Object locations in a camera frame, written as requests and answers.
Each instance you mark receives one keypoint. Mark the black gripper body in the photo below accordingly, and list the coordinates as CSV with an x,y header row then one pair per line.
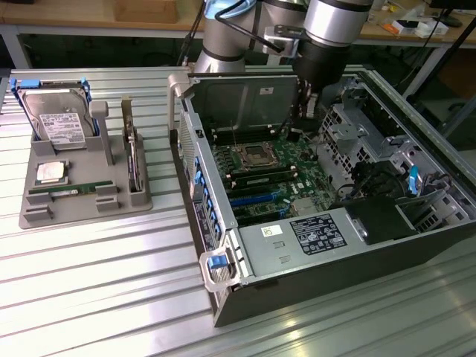
x,y
320,63

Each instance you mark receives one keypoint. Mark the green RAM stick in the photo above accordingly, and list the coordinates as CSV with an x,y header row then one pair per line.
x,y
260,179
89,187

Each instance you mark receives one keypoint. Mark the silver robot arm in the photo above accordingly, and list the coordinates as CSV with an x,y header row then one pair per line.
x,y
223,41

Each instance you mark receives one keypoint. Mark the silver perforated drive cage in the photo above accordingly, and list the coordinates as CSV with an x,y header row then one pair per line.
x,y
346,130

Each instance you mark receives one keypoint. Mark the green motherboard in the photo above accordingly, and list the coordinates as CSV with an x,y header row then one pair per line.
x,y
305,163

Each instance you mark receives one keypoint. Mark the metal CPU socket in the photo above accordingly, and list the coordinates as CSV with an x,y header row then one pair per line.
x,y
256,154

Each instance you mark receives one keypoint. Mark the thin metal locking lever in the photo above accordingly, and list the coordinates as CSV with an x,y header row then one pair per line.
x,y
234,135

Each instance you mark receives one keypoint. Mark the wooden workbench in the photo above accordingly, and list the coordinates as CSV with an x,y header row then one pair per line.
x,y
394,39
56,15

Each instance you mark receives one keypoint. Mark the small orange box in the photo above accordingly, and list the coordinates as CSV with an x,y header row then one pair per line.
x,y
392,28

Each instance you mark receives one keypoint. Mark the silver chipset heatsink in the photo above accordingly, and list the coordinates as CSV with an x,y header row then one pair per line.
x,y
305,207

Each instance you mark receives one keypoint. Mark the blue expansion slot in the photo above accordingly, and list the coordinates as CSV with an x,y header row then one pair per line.
x,y
251,201

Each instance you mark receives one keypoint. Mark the small white box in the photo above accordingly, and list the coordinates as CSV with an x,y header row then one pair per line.
x,y
431,29

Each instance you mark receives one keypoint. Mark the blue plastic bay latch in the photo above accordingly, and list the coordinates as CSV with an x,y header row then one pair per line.
x,y
413,182

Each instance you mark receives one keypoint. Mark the black monitor stand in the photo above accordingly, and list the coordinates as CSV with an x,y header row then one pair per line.
x,y
450,20

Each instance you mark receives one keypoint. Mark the black tripod pole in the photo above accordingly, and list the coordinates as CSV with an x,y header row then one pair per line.
x,y
465,33

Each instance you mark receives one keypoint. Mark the grey power supply unit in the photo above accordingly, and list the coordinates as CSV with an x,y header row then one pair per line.
x,y
267,256

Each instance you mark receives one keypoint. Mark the black graphics card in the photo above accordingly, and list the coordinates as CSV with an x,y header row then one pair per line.
x,y
133,167

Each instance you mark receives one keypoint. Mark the black open PC case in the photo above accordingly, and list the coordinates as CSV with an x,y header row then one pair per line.
x,y
334,290

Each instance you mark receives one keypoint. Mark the grey plastic parts rack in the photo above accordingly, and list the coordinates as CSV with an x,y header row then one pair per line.
x,y
82,173

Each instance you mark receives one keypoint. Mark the silver hard disk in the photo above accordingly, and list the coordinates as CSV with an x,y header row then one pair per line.
x,y
56,111

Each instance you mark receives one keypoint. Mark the CPU chip with silver lid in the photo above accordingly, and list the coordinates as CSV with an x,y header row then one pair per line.
x,y
50,172

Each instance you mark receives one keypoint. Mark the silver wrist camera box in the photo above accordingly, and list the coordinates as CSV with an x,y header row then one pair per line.
x,y
279,37

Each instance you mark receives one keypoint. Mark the blue plastic disk bracket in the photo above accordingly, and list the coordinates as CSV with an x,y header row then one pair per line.
x,y
29,83

